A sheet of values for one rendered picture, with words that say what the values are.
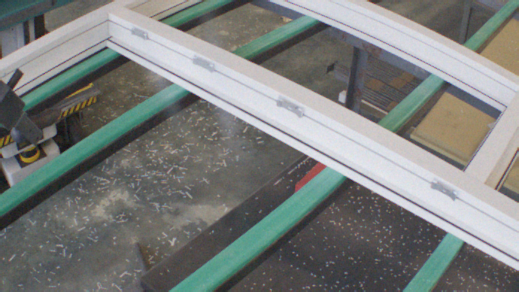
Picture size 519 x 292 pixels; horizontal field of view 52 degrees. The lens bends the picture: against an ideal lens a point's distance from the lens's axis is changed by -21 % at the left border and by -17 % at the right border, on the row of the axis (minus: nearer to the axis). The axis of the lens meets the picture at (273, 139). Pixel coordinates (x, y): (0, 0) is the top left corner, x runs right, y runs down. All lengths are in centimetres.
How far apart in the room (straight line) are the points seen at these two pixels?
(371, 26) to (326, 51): 172
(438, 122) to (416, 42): 31
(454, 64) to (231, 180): 119
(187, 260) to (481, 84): 71
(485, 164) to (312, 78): 196
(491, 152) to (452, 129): 57
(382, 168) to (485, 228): 21
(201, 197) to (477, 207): 144
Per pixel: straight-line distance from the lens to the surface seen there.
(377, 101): 219
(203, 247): 123
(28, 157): 221
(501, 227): 92
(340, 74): 230
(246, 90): 107
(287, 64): 295
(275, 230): 89
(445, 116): 162
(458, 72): 132
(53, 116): 94
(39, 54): 123
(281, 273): 119
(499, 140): 105
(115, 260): 199
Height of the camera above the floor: 150
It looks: 37 degrees down
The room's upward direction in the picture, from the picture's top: 6 degrees clockwise
